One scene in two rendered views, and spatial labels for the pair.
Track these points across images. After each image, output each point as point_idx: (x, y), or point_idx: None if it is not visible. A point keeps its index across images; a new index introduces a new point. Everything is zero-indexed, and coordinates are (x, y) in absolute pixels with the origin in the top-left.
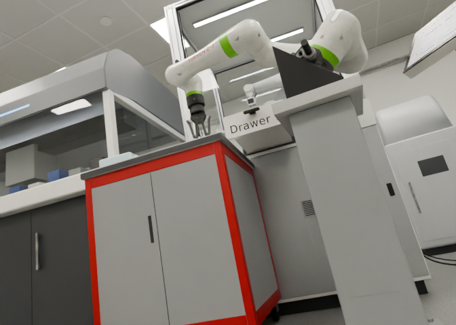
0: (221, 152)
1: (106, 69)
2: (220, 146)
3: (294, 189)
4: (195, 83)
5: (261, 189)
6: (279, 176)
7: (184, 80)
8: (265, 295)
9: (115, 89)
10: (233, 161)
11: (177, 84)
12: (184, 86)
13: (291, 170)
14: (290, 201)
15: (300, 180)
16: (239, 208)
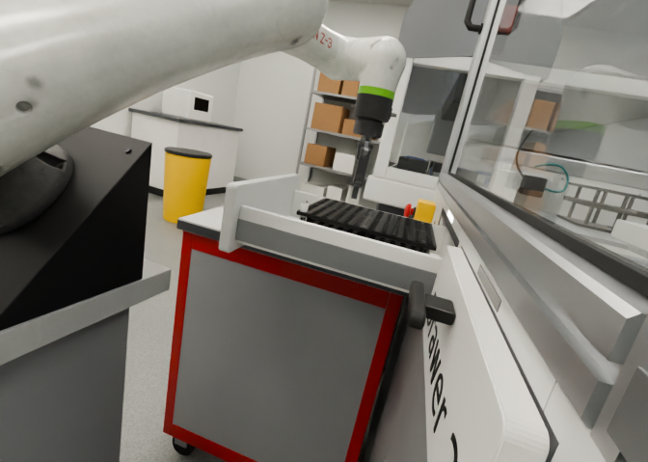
0: (181, 246)
1: (406, 20)
2: (182, 237)
3: (394, 422)
4: (362, 67)
5: (404, 348)
6: (408, 360)
7: (328, 73)
8: (233, 445)
9: (419, 52)
10: (237, 263)
11: (334, 79)
12: (348, 79)
13: (409, 376)
14: (389, 430)
15: (399, 422)
16: (202, 326)
